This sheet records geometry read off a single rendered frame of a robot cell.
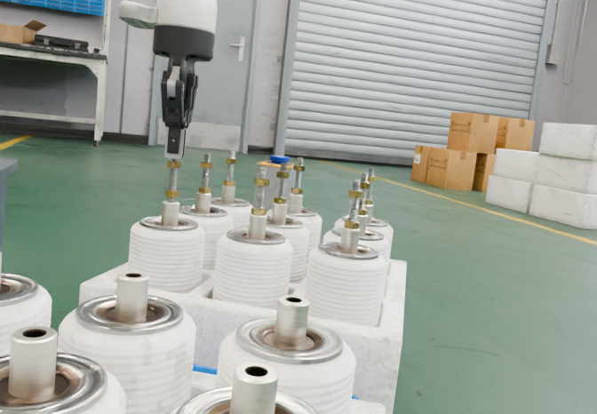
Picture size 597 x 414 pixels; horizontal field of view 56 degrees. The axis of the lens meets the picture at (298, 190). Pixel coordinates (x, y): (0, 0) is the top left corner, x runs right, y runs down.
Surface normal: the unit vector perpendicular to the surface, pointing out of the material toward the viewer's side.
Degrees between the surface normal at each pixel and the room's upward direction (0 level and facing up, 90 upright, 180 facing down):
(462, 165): 90
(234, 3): 90
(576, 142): 90
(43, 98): 90
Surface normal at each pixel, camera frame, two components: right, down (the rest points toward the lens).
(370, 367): -0.20, 0.10
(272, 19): 0.30, 0.15
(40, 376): 0.64, 0.16
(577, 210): -0.93, -0.06
